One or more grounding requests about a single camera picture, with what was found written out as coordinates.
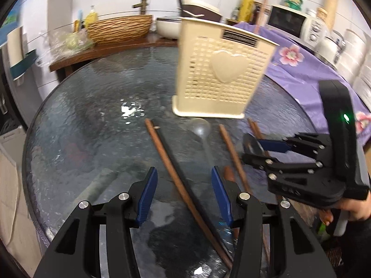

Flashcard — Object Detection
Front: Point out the white paper towel roll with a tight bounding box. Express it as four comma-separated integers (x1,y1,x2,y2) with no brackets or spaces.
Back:
7,26,28,86

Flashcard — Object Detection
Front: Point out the dark wooden spoon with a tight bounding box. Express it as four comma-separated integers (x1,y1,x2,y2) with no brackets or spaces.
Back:
223,166,237,186

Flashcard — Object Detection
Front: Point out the cream plastic utensil holder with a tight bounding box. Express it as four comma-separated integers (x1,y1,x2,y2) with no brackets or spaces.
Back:
172,17,280,119

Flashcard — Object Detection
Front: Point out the white microwave oven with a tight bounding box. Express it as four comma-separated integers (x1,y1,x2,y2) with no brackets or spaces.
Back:
267,4,328,47

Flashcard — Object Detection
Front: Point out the wicker basket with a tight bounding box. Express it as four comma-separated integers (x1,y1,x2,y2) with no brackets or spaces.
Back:
86,14,154,45

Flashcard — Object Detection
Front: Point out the wooden counter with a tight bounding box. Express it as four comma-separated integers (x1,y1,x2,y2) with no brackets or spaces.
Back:
49,32,180,73

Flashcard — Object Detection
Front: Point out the teal towel holder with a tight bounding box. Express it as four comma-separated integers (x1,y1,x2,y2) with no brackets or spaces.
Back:
11,49,38,79

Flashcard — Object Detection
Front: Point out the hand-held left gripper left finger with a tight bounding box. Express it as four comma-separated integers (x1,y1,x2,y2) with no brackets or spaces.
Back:
33,166,158,278

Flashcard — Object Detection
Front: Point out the purple floral cloth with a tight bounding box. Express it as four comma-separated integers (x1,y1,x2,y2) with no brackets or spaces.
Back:
232,23,371,139

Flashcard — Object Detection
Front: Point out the brown wooden chopstick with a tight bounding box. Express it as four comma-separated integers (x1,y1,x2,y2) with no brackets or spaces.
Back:
247,118,264,141
219,124,253,194
144,118,234,270
251,121,270,157
253,0,269,35

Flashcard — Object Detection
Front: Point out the tall beige cup stack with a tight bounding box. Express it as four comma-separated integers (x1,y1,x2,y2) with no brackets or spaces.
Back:
323,0,339,29

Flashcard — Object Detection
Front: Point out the white cooking pot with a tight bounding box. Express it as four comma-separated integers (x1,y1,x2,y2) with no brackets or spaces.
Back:
157,16,183,39

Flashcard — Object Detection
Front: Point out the brown and white rice cooker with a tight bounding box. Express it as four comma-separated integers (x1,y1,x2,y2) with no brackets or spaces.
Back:
180,0,222,22

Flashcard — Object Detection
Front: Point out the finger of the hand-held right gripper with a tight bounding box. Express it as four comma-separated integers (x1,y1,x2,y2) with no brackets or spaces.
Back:
256,133,334,163
242,151,332,186

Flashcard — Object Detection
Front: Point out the tall yellow package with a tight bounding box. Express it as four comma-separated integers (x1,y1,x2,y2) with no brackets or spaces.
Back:
239,0,257,24

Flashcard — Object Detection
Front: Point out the clear plastic spoon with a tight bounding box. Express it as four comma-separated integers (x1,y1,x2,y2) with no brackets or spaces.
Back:
190,118,216,170

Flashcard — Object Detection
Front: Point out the yellow dish soap bottle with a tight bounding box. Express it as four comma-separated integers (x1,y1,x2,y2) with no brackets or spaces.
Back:
85,5,99,26

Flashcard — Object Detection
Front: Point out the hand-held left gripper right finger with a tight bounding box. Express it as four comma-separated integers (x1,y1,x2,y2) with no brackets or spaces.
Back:
211,166,338,278

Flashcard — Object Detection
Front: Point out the clear plastic bag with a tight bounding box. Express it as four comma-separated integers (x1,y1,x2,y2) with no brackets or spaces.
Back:
38,29,95,64

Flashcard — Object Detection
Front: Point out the black chopstick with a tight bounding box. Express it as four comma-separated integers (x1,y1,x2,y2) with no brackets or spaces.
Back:
157,127,235,262

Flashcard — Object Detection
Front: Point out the bronze faucet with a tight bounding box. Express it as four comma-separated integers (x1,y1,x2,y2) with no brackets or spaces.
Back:
132,0,151,15

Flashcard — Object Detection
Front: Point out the person's right hand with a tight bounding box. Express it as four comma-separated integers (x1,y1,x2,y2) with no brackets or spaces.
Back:
342,193,371,222

